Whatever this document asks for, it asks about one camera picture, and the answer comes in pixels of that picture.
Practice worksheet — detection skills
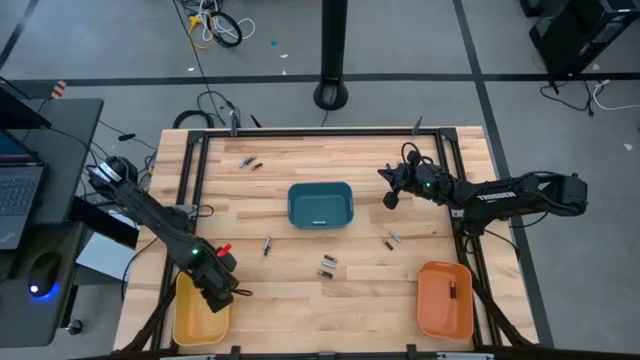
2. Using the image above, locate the yellow cable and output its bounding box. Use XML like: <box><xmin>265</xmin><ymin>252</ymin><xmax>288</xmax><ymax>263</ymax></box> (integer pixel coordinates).
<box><xmin>187</xmin><ymin>14</ymin><xmax>216</xmax><ymax>51</ymax></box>

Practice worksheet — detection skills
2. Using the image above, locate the dark grey low desk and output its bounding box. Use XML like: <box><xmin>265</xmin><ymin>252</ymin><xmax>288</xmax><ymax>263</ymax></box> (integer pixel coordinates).
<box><xmin>0</xmin><ymin>222</ymin><xmax>89</xmax><ymax>349</ymax></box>

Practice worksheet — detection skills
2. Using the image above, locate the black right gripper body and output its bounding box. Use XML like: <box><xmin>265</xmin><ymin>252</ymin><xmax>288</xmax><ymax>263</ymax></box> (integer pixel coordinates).
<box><xmin>382</xmin><ymin>148</ymin><xmax>455</xmax><ymax>212</ymax></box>

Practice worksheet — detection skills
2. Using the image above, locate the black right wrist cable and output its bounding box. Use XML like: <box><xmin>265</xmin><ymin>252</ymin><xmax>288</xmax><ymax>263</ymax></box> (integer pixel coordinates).
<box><xmin>399</xmin><ymin>141</ymin><xmax>436</xmax><ymax>169</ymax></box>

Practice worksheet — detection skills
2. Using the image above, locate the black side desk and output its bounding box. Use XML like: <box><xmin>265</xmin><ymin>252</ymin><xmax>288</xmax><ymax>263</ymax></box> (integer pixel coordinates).
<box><xmin>0</xmin><ymin>97</ymin><xmax>105</xmax><ymax>226</ymax></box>

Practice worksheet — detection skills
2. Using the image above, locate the black cable loop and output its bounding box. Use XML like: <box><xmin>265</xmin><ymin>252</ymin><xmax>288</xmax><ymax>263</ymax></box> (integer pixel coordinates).
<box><xmin>172</xmin><ymin>108</ymin><xmax>216</xmax><ymax>130</ymax></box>

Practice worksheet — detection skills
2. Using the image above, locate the black monitor back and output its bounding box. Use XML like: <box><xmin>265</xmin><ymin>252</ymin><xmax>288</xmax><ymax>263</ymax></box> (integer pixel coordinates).
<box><xmin>0</xmin><ymin>77</ymin><xmax>53</xmax><ymax>131</ymax></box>

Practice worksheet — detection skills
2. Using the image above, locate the black computer tower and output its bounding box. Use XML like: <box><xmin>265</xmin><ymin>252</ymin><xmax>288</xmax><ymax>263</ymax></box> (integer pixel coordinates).
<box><xmin>519</xmin><ymin>0</ymin><xmax>640</xmax><ymax>76</ymax></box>

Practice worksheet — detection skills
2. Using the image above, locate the white grey box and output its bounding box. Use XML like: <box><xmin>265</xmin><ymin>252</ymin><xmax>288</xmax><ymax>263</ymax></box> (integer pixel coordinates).
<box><xmin>74</xmin><ymin>232</ymin><xmax>136</xmax><ymax>284</ymax></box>

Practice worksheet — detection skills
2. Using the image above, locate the black computer mouse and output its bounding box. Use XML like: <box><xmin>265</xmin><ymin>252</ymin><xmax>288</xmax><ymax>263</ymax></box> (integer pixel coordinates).
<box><xmin>27</xmin><ymin>252</ymin><xmax>62</xmax><ymax>299</ymax></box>

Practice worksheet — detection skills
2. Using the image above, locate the orange plastic bin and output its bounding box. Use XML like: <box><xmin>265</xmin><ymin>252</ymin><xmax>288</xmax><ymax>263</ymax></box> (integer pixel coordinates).
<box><xmin>416</xmin><ymin>260</ymin><xmax>475</xmax><ymax>342</ymax></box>

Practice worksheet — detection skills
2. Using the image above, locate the black pole with round base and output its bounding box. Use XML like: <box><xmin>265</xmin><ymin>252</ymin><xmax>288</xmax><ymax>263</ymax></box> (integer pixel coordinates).
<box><xmin>312</xmin><ymin>0</ymin><xmax>350</xmax><ymax>112</ymax></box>

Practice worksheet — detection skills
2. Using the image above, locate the black laptop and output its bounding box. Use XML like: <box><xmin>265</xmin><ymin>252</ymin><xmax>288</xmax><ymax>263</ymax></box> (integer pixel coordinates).
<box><xmin>0</xmin><ymin>128</ymin><xmax>49</xmax><ymax>251</ymax></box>

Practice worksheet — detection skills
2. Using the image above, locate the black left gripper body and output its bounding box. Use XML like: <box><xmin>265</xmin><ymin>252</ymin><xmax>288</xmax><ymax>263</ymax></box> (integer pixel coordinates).
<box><xmin>196</xmin><ymin>251</ymin><xmax>241</xmax><ymax>297</ymax></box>

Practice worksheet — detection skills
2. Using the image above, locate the yellow plastic bin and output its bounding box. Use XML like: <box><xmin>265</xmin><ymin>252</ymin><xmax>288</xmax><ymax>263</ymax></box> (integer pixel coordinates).
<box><xmin>171</xmin><ymin>271</ymin><xmax>232</xmax><ymax>347</ymax></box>

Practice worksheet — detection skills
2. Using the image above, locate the white floor cable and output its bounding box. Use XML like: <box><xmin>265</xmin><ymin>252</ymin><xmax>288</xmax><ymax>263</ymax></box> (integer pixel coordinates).
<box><xmin>591</xmin><ymin>78</ymin><xmax>640</xmax><ymax>112</ymax></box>
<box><xmin>198</xmin><ymin>0</ymin><xmax>257</xmax><ymax>44</ymax></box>

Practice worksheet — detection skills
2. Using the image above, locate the teal plastic bin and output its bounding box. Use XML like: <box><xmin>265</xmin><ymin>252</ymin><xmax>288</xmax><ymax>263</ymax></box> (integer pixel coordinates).
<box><xmin>286</xmin><ymin>181</ymin><xmax>355</xmax><ymax>231</ymax></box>

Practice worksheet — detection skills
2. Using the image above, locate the thin black floor cable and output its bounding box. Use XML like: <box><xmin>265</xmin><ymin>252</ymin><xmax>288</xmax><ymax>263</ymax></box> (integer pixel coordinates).
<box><xmin>538</xmin><ymin>74</ymin><xmax>596</xmax><ymax>117</ymax></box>
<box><xmin>195</xmin><ymin>89</ymin><xmax>242</xmax><ymax>126</ymax></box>

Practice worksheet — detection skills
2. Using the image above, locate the black desk bar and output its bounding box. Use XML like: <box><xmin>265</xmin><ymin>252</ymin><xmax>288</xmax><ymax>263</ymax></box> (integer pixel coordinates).
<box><xmin>69</xmin><ymin>197</ymin><xmax>141</xmax><ymax>249</ymax></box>

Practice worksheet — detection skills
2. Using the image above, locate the black coiled cable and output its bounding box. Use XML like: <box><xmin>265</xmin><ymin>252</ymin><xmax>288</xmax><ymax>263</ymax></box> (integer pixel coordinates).
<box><xmin>208</xmin><ymin>10</ymin><xmax>244</xmax><ymax>49</ymax></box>

